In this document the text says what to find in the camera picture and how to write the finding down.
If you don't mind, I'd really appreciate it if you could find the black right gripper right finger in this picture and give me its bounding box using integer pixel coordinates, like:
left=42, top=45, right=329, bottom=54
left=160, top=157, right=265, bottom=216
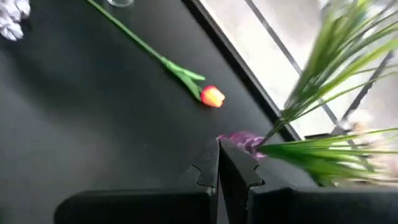
left=219, top=139, right=398, bottom=224

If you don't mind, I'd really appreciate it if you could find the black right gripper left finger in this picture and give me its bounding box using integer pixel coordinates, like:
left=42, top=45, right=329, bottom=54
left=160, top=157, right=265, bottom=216
left=54, top=138, right=220, bottom=224

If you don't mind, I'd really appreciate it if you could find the white artificial flower bunch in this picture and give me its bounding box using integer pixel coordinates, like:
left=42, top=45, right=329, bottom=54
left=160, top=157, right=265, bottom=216
left=0, top=0, right=32, bottom=42
left=257, top=111, right=398, bottom=188
left=264, top=0, right=398, bottom=144

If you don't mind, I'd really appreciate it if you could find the orange tulip green stem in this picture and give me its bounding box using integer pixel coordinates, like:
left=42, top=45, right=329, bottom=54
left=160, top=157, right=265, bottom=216
left=85, top=0, right=226, bottom=109

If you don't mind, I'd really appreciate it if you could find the pink ribbed glass vase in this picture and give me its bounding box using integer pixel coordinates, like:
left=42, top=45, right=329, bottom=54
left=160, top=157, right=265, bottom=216
left=216, top=130, right=267, bottom=161

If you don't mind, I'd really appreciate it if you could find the clear glass vase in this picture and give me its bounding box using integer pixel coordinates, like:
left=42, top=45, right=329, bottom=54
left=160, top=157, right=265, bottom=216
left=106, top=0, right=135, bottom=8

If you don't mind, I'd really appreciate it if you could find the black aluminium table frame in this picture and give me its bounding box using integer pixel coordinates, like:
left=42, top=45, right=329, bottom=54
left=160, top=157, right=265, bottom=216
left=182, top=0, right=302, bottom=142

